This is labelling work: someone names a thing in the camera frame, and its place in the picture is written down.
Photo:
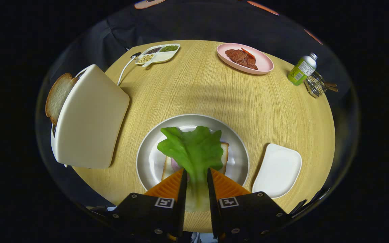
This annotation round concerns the green beans pile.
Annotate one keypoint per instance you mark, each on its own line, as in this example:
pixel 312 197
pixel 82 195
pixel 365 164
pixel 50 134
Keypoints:
pixel 169 48

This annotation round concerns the dark red beans pile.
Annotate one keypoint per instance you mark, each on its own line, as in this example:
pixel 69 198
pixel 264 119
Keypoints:
pixel 153 50

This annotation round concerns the white divided dish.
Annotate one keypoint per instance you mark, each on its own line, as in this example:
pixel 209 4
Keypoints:
pixel 163 57

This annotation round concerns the green lettuce leaf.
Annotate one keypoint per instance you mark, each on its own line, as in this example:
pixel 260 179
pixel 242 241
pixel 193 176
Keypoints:
pixel 194 152

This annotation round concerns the red-brown meat piece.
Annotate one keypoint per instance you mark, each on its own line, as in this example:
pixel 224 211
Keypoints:
pixel 240 58

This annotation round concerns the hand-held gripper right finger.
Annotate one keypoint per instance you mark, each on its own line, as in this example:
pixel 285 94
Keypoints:
pixel 212 202

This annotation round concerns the round white plate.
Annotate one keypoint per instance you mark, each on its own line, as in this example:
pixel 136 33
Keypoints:
pixel 150 158

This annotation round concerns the toasted bread slice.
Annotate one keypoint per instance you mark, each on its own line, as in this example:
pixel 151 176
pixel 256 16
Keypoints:
pixel 57 96

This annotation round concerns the yellow beans pile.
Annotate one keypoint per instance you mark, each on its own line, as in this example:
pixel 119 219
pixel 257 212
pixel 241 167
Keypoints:
pixel 145 58

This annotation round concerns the bread slice with crust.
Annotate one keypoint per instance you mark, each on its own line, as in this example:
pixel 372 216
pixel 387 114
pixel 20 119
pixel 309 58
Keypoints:
pixel 225 155

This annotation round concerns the pink plate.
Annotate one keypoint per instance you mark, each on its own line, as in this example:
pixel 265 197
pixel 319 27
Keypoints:
pixel 264 64

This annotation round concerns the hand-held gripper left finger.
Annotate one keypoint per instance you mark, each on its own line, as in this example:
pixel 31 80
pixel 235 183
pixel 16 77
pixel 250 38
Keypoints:
pixel 182 202

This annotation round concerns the pink ham slice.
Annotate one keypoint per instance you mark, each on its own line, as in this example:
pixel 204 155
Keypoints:
pixel 175 164

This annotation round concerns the brown wooden sticks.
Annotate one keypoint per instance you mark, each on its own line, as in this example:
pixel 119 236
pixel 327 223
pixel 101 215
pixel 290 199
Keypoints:
pixel 332 86

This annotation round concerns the white toaster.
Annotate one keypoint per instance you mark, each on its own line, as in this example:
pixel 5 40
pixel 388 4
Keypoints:
pixel 89 118

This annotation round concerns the clear glass holder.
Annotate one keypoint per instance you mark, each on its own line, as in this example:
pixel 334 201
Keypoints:
pixel 316 86

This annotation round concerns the red sausage slice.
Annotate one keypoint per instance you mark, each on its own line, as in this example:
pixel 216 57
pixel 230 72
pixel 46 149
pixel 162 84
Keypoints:
pixel 248 53

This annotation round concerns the white rounded square dish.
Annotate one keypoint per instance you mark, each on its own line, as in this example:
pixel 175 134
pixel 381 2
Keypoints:
pixel 277 170

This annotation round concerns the green label bottle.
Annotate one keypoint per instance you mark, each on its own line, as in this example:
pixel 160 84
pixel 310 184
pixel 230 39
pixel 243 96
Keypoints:
pixel 301 71

